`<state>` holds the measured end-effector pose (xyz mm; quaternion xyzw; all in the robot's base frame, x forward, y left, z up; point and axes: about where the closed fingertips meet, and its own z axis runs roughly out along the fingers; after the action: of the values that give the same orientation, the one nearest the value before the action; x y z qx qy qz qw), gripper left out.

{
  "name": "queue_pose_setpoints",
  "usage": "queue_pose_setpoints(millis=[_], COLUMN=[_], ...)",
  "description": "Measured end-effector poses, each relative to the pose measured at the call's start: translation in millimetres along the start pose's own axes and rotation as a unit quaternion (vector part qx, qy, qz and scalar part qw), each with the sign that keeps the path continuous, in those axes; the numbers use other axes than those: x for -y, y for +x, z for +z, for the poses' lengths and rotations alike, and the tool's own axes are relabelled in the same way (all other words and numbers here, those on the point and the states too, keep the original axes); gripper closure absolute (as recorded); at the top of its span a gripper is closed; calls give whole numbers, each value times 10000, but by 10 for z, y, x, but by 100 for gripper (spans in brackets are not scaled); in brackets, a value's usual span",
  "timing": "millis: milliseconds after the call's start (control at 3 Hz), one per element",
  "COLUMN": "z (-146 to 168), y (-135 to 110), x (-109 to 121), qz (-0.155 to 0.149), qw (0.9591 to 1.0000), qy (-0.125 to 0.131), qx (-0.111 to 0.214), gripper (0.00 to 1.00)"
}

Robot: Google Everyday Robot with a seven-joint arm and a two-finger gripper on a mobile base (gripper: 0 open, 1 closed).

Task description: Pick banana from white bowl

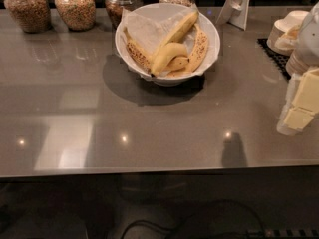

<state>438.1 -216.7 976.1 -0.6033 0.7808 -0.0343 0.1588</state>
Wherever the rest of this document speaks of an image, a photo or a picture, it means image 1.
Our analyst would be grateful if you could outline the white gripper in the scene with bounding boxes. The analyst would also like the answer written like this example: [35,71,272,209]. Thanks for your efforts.
[277,3,319,135]

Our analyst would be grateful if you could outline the spotted banana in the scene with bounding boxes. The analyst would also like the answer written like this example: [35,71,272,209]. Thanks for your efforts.
[124,28,151,72]
[168,23,209,77]

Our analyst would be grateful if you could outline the small middle yellow banana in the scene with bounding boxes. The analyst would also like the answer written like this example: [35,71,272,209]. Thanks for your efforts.
[164,57,189,71]

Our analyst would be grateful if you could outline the front curved yellow banana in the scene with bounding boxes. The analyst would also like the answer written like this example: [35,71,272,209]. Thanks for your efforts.
[151,43,188,76]

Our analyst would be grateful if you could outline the upper long yellow banana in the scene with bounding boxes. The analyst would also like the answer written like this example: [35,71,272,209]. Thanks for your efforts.
[152,10,199,59]

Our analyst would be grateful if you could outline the white ceramic bowl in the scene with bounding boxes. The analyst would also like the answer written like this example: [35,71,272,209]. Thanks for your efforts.
[115,3,220,87]

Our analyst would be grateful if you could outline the front stack paper bowls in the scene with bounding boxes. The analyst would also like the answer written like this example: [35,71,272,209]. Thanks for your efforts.
[285,50,310,76]

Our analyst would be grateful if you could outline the black rubber mat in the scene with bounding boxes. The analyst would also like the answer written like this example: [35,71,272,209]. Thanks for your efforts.
[257,38,291,81]

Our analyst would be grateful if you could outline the white sign stand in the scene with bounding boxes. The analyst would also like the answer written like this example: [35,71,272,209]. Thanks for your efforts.
[216,0,250,31]

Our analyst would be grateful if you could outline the black power strip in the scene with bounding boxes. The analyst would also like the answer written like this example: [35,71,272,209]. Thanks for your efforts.
[245,229,319,239]

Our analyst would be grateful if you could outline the far left cereal jar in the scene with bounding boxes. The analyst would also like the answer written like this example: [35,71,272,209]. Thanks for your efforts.
[4,0,51,33]

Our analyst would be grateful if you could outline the black cable on floor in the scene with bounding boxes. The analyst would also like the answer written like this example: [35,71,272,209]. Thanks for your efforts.
[119,198,267,239]

